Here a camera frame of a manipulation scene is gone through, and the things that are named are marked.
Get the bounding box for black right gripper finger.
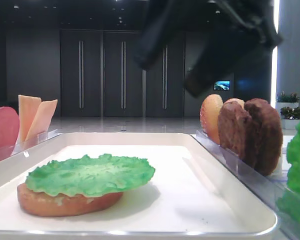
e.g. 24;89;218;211
184;14;282;97
134;0;190;70

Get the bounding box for green lettuce leaf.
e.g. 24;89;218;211
25;153;156;198

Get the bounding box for bread slice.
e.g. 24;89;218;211
17;183;124;217
200;94;223;145

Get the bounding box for rear brown meat patty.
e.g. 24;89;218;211
217;100;252;160

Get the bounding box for rear orange cheese slice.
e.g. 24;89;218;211
18;94;42;142

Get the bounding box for orange cheese slice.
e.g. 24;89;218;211
25;99;58;141
18;94;42;142

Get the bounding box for front orange cheese slice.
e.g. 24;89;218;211
25;99;58;141

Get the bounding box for green lettuce in right rack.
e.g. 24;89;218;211
277;122;300;224

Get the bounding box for front red tomato slice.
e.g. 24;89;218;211
0;106;20;148

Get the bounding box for potted plants in white planters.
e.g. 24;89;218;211
275;91;300;130

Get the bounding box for clear right rack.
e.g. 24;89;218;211
195;130;300;240

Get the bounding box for white metal tray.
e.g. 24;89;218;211
0;132;279;240

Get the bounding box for small wall screen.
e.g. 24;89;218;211
213;80;230;91

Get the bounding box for dark cabinet doors with handles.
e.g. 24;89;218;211
60;30;185;118

